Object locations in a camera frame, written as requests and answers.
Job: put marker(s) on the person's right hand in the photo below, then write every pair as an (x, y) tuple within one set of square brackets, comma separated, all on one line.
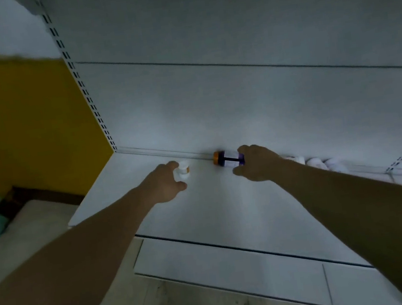
[(261, 164)]

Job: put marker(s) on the person's left hand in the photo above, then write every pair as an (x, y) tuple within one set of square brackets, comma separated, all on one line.
[(161, 187)]

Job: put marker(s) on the person's right thumb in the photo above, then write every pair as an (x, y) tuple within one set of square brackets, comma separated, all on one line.
[(240, 170)]

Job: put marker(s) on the person's left thumb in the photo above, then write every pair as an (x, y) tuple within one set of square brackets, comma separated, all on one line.
[(178, 187)]

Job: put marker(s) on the small white bottle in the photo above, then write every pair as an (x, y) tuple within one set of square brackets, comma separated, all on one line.
[(182, 173)]

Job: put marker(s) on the orange capped purple label bottle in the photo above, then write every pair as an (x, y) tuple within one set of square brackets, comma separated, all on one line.
[(226, 159)]

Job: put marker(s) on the person's left forearm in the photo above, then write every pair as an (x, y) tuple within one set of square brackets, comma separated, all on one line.
[(65, 271)]

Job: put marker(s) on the person's right forearm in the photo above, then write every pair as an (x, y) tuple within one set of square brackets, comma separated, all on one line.
[(372, 216)]

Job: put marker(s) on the white metal shelf board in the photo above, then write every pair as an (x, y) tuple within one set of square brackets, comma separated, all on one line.
[(223, 206)]

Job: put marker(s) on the white round bottle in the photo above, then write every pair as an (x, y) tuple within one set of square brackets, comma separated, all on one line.
[(317, 163), (335, 165)]

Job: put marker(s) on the white shelf back panel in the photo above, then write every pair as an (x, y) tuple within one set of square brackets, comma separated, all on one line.
[(250, 77)]

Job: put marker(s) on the white shelf base board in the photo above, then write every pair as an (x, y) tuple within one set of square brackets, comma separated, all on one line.
[(239, 274)]

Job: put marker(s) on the dark brown skirting board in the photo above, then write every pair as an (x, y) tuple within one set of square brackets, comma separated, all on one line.
[(19, 200)]

